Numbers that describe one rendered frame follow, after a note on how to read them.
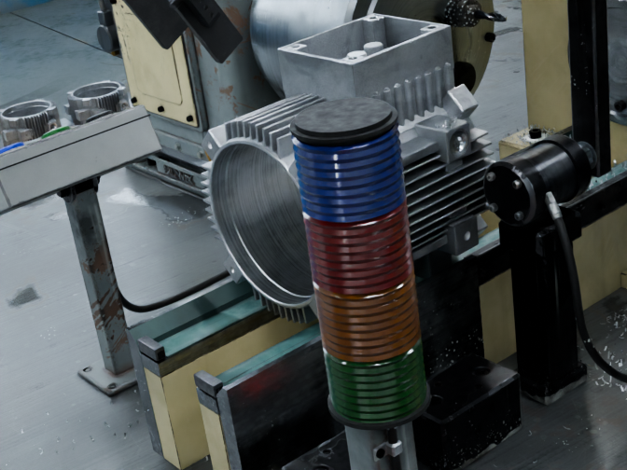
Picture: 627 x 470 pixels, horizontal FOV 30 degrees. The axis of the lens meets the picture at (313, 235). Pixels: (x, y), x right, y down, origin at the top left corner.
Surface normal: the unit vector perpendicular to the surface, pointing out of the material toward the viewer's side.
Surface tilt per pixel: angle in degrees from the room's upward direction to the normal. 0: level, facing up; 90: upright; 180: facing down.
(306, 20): 69
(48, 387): 0
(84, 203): 90
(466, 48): 90
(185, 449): 90
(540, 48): 90
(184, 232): 0
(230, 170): 114
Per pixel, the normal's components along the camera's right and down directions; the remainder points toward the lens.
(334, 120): -0.13, -0.90
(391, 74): 0.65, 0.25
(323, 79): -0.75, 0.37
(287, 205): 0.54, -0.14
